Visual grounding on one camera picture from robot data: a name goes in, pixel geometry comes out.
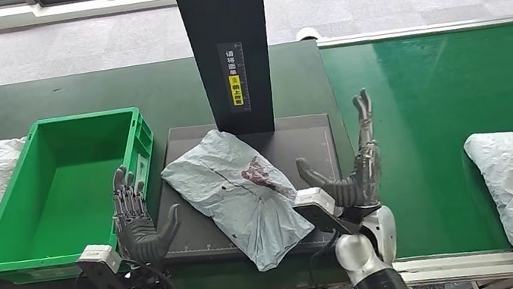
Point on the green conveyor belt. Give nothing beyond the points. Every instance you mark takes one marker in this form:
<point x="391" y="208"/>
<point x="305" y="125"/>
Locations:
<point x="424" y="113"/>

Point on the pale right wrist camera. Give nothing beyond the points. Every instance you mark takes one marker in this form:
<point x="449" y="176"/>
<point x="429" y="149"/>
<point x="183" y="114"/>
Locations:
<point x="316" y="203"/>

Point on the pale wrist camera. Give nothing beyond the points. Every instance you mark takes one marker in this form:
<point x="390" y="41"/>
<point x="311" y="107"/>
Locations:
<point x="316" y="203"/>
<point x="100" y="255"/>

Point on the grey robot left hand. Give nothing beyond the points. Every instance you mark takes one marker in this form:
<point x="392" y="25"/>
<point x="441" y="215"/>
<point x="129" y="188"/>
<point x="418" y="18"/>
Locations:
<point x="140" y="237"/>

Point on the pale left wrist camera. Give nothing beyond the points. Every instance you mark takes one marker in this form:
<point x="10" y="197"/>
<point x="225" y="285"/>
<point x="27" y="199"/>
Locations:
<point x="100" y="255"/>

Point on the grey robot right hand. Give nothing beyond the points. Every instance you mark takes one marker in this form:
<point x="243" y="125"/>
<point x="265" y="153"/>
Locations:
<point x="362" y="188"/>

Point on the white conveyor roller end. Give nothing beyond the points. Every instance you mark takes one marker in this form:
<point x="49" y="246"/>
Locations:
<point x="307" y="34"/>

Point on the yellow black label sticker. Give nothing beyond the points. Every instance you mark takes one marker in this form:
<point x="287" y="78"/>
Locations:
<point x="236" y="90"/>

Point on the green plastic crate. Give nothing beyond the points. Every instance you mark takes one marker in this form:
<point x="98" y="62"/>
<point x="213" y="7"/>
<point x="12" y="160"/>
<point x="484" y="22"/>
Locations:
<point x="62" y="208"/>

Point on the aluminium conveyor frame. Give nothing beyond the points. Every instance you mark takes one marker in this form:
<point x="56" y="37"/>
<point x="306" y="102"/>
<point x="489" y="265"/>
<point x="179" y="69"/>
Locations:
<point x="458" y="268"/>

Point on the black inbound scanner machine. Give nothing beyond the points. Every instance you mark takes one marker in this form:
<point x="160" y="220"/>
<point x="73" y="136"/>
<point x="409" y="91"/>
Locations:
<point x="228" y="41"/>

